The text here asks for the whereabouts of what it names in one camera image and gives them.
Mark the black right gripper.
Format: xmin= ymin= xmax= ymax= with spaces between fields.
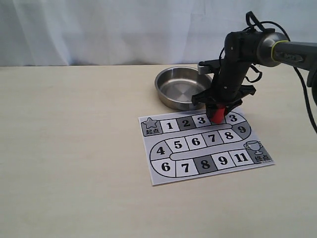
xmin=192 ymin=31 xmax=260 ymax=121

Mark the red cylinder game piece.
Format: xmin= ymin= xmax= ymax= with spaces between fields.
xmin=211 ymin=106 xmax=225 ymax=123

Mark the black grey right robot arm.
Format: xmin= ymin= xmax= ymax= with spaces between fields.
xmin=191 ymin=29 xmax=317 ymax=123

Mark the stainless steel bowl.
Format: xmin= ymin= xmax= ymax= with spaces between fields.
xmin=154 ymin=66 xmax=211 ymax=111

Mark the printed number game board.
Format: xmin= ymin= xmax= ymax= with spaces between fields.
xmin=139 ymin=108 xmax=274 ymax=186

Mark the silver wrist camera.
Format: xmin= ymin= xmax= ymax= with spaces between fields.
xmin=198 ymin=59 xmax=220 ymax=75

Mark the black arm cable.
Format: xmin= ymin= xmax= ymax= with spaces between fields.
xmin=217 ymin=11 xmax=317 ymax=134

